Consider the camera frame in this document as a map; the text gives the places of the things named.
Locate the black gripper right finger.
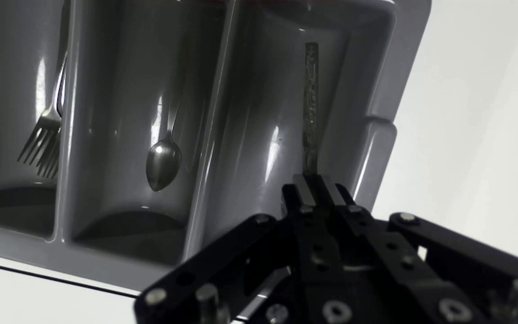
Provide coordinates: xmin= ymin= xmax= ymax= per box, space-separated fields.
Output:
xmin=316 ymin=177 xmax=518 ymax=324

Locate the small dark metal spoon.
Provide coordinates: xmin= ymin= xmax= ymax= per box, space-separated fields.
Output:
xmin=302 ymin=42 xmax=322 ymax=179

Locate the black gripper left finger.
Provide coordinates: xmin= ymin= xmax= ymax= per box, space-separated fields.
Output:
xmin=135 ymin=175 xmax=369 ymax=324

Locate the silver metal fork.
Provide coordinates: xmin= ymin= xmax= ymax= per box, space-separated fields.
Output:
xmin=16 ymin=47 xmax=72 ymax=182

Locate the grey plastic cutlery tray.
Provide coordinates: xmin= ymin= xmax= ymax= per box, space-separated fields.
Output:
xmin=0 ymin=0 xmax=435 ymax=296

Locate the silver metal spoon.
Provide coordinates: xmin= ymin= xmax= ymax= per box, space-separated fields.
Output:
xmin=144 ymin=96 xmax=183 ymax=195

